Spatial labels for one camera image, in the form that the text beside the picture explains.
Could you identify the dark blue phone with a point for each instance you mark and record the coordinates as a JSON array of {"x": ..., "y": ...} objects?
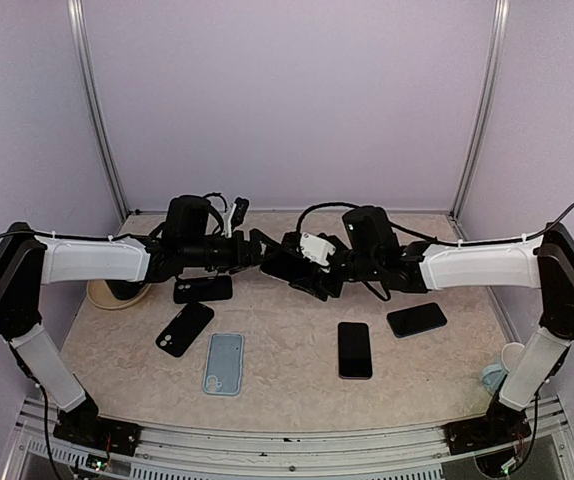
[{"x": 416, "y": 320}]

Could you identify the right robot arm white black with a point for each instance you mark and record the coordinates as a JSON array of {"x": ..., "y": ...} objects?
[{"x": 543, "y": 260}]

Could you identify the black phone centre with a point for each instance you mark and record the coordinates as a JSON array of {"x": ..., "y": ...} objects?
[{"x": 354, "y": 351}]

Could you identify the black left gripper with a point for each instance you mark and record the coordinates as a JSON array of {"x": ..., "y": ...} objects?
[{"x": 254, "y": 258}]

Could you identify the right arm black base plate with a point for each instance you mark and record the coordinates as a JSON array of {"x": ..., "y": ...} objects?
[{"x": 481, "y": 433}]

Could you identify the white phone black screen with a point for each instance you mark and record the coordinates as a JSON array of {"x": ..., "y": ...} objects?
[{"x": 283, "y": 265}]

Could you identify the right aluminium frame post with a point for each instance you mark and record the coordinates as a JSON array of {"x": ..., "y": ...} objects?
[{"x": 484, "y": 108}]

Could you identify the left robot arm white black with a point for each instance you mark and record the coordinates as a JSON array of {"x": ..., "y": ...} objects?
[{"x": 193, "y": 235}]

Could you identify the aluminium front rail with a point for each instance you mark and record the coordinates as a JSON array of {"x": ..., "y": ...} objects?
[{"x": 377, "y": 434}]

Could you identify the black mug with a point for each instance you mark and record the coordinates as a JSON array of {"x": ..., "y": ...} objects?
[{"x": 124, "y": 290}]

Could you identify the aluminium frame post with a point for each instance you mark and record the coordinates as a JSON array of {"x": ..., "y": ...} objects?
[
  {"x": 484, "y": 108},
  {"x": 83, "y": 53}
]

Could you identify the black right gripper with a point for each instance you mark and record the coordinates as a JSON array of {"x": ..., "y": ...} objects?
[{"x": 322, "y": 287}]

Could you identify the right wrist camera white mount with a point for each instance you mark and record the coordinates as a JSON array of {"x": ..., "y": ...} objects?
[{"x": 316, "y": 249}]

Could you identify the beige saucer plate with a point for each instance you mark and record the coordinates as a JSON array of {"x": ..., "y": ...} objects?
[{"x": 99, "y": 295}]

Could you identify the left aluminium frame post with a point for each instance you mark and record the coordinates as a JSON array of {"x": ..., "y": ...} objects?
[{"x": 83, "y": 53}]

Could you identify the light blue phone case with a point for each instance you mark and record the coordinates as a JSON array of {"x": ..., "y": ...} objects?
[{"x": 224, "y": 365}]

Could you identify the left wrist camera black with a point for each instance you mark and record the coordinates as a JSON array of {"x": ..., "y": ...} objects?
[{"x": 235, "y": 216}]

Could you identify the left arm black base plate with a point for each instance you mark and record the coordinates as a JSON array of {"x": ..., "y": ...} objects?
[{"x": 108, "y": 435}]

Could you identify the white cup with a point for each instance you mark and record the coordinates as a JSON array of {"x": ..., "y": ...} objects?
[{"x": 510, "y": 354}]

